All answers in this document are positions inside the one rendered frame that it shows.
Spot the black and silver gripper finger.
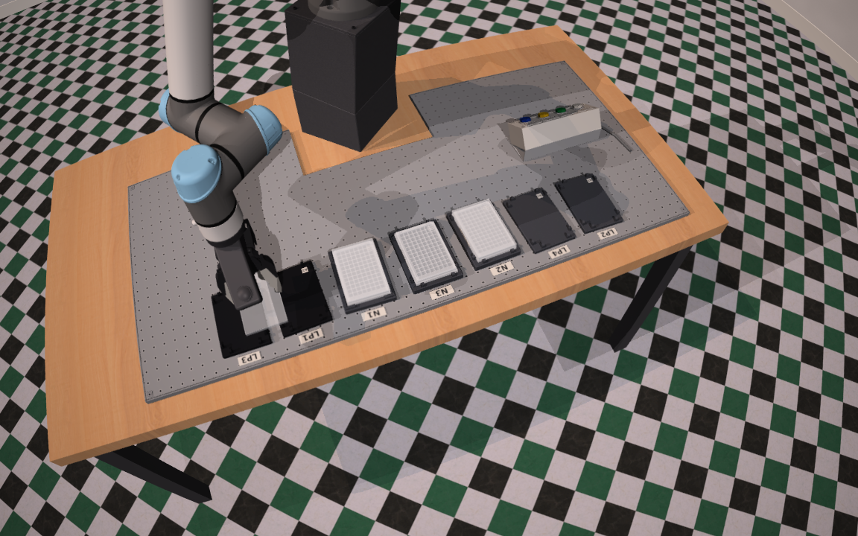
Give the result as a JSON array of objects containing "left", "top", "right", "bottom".
[
  {"left": 257, "top": 254, "right": 282, "bottom": 293},
  {"left": 215, "top": 269, "right": 234, "bottom": 304}
]

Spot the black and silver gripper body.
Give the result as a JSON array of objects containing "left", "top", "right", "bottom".
[{"left": 206, "top": 219, "right": 261, "bottom": 274}]

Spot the beige operator button panel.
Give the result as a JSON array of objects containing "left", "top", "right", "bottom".
[{"left": 506, "top": 103, "right": 632, "bottom": 162}]

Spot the white label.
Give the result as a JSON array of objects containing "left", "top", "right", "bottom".
[
  {"left": 429, "top": 285, "right": 454, "bottom": 300},
  {"left": 490, "top": 261, "right": 514, "bottom": 276},
  {"left": 238, "top": 351, "right": 261, "bottom": 366},
  {"left": 597, "top": 228, "right": 618, "bottom": 240},
  {"left": 299, "top": 328, "right": 323, "bottom": 344},
  {"left": 548, "top": 245, "right": 571, "bottom": 259},
  {"left": 361, "top": 307, "right": 386, "bottom": 322}
]

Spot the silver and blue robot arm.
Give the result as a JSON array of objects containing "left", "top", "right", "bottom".
[{"left": 159, "top": 0, "right": 379, "bottom": 310}]

